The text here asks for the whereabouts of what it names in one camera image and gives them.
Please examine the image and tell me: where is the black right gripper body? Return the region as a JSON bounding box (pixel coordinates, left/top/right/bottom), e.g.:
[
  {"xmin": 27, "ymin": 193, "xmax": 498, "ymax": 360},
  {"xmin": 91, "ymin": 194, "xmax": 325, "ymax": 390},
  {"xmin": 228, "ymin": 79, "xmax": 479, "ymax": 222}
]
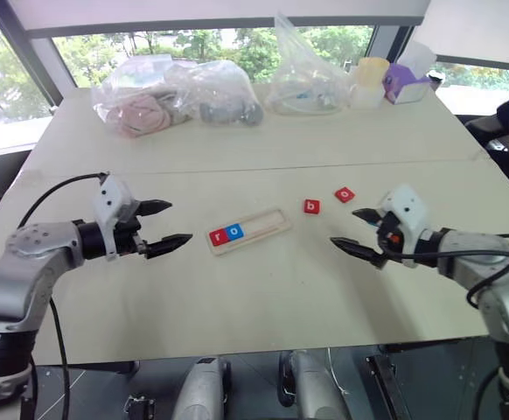
[{"xmin": 373, "ymin": 211, "xmax": 403, "ymax": 264}]

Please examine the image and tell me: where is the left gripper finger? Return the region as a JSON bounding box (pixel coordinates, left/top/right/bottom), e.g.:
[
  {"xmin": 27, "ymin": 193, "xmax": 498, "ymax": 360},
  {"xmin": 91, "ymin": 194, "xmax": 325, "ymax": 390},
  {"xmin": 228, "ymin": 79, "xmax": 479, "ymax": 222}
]
[
  {"xmin": 136, "ymin": 199, "xmax": 173, "ymax": 218},
  {"xmin": 143, "ymin": 234, "xmax": 194, "ymax": 261}
]

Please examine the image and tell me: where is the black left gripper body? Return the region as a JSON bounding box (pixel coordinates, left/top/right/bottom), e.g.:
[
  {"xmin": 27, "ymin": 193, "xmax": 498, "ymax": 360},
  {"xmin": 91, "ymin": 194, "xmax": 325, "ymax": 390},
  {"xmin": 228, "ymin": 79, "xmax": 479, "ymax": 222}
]
[{"xmin": 114, "ymin": 199, "xmax": 150, "ymax": 259}]

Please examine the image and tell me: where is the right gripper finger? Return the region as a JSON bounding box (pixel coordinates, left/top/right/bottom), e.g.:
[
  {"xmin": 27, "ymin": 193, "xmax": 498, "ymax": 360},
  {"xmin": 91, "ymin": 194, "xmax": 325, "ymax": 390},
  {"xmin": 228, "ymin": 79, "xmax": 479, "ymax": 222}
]
[
  {"xmin": 352, "ymin": 206, "xmax": 385, "ymax": 227},
  {"xmin": 330, "ymin": 236, "xmax": 389, "ymax": 269}
]

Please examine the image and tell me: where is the red letter o tile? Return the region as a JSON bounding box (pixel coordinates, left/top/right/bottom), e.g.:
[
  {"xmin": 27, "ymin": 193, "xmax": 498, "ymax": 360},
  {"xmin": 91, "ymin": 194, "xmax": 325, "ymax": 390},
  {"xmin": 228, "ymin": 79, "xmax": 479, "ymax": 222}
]
[{"xmin": 333, "ymin": 186, "xmax": 357, "ymax": 205}]

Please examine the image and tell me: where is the wooden letter tray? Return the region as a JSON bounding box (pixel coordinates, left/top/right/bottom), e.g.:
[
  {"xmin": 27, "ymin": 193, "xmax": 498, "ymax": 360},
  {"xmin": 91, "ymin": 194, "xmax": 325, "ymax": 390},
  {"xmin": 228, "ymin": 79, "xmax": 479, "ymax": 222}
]
[{"xmin": 205, "ymin": 207, "xmax": 293, "ymax": 258}]

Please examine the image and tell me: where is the silver rounded robot leg shell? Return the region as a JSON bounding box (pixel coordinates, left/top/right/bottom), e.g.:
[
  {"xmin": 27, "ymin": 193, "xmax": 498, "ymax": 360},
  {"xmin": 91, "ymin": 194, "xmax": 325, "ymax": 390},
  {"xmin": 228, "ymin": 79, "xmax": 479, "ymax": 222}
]
[
  {"xmin": 279, "ymin": 349, "xmax": 348, "ymax": 420},
  {"xmin": 173, "ymin": 356, "xmax": 233, "ymax": 420}
]

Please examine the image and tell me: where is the plastic bag with pink items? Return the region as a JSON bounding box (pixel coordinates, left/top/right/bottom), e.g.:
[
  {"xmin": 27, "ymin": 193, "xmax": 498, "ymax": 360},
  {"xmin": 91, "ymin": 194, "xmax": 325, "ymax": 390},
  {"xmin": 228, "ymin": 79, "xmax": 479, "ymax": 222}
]
[{"xmin": 91, "ymin": 55, "xmax": 201, "ymax": 140}]

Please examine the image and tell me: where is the white mug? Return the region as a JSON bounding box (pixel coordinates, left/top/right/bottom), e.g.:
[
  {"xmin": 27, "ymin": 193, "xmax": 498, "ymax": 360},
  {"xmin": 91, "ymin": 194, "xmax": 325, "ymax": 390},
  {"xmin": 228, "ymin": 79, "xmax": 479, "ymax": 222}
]
[{"xmin": 349, "ymin": 82, "xmax": 385, "ymax": 109}]

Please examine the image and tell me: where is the plastic bag with grey items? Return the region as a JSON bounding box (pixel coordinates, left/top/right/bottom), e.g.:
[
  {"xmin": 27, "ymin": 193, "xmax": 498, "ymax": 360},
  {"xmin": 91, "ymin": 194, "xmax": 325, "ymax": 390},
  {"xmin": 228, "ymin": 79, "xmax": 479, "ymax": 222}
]
[{"xmin": 166, "ymin": 59, "xmax": 265, "ymax": 129}]

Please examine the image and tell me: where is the purple tissue box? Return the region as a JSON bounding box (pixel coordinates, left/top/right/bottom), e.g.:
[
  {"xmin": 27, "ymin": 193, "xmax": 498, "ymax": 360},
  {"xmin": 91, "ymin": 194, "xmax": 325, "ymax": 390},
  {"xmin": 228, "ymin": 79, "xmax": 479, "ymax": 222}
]
[{"xmin": 382, "ymin": 41, "xmax": 437, "ymax": 105}]

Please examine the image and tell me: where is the black table leg bar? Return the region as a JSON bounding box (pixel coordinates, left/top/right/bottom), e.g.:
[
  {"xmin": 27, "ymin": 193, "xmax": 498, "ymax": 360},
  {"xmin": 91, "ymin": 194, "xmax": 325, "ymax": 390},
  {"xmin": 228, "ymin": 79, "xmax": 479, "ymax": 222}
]
[{"xmin": 365, "ymin": 353, "xmax": 414, "ymax": 420}]

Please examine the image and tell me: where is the pale yellow cup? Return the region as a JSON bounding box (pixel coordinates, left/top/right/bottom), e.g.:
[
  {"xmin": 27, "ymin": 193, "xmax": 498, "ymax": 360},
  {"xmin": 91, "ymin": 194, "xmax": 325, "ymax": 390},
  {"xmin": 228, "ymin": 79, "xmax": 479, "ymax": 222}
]
[{"xmin": 357, "ymin": 56, "xmax": 390, "ymax": 88}]

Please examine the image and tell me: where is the tall clear plastic bag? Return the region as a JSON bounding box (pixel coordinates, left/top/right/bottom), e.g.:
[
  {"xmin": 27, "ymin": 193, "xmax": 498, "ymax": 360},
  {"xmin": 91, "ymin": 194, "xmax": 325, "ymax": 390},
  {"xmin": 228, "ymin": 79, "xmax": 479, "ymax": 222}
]
[{"xmin": 263, "ymin": 12, "xmax": 354, "ymax": 117}]

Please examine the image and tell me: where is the dark grey window pillar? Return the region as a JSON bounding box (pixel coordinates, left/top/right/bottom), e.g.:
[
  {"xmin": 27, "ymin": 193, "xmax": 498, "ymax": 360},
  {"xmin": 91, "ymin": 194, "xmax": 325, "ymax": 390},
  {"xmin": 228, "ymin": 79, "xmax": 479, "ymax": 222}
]
[{"xmin": 0, "ymin": 0, "xmax": 79, "ymax": 117}]

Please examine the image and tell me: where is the white roller blind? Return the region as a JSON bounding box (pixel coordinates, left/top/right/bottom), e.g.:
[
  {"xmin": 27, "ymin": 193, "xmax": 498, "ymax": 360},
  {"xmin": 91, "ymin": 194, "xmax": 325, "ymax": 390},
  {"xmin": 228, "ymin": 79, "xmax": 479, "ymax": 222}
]
[{"xmin": 7, "ymin": 0, "xmax": 431, "ymax": 32}]

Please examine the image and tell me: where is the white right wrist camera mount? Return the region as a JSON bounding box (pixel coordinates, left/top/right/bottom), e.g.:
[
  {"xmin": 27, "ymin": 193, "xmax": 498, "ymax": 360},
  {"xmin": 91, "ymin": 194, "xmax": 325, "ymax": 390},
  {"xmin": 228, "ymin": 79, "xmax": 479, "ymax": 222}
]
[{"xmin": 376, "ymin": 184, "xmax": 430, "ymax": 269}]

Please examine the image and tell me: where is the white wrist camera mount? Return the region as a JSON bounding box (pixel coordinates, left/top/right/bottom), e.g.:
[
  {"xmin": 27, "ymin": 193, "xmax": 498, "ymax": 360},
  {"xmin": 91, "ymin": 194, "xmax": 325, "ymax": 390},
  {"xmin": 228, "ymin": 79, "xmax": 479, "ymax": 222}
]
[
  {"xmin": 376, "ymin": 184, "xmax": 430, "ymax": 269},
  {"xmin": 90, "ymin": 173, "xmax": 141, "ymax": 263}
]

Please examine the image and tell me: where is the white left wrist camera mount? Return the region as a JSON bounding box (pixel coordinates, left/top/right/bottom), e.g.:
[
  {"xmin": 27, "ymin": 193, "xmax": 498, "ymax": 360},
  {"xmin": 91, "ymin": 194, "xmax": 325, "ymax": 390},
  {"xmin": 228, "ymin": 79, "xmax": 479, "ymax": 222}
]
[{"xmin": 90, "ymin": 173, "xmax": 141, "ymax": 263}]

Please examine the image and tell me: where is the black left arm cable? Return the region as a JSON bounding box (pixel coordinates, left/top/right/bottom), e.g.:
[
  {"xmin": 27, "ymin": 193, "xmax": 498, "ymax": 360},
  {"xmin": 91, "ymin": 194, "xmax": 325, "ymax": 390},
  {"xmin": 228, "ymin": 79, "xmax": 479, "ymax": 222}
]
[{"xmin": 17, "ymin": 172, "xmax": 109, "ymax": 420}]

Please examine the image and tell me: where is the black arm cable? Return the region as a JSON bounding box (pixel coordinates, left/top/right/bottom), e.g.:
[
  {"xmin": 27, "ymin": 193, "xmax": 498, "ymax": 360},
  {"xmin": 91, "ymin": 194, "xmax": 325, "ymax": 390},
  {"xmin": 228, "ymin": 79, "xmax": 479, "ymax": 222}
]
[
  {"xmin": 383, "ymin": 234, "xmax": 509, "ymax": 310},
  {"xmin": 17, "ymin": 172, "xmax": 109, "ymax": 420}
]

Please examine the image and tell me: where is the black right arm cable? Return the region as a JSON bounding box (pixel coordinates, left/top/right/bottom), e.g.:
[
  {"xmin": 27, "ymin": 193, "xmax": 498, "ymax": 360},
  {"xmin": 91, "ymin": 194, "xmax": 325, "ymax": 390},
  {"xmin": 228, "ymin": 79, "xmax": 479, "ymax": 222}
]
[{"xmin": 383, "ymin": 234, "xmax": 509, "ymax": 310}]

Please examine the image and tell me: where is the thin white cable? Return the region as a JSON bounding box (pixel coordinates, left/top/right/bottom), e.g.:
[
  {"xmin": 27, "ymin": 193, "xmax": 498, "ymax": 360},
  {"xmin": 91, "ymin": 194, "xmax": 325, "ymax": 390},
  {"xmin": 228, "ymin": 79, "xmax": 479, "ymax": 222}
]
[{"xmin": 325, "ymin": 347, "xmax": 352, "ymax": 398}]

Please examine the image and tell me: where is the black metal bracket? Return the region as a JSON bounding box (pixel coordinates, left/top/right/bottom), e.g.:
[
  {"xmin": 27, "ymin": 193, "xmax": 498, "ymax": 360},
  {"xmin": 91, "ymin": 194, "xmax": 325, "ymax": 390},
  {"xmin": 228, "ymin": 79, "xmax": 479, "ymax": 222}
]
[{"xmin": 122, "ymin": 395, "xmax": 157, "ymax": 417}]

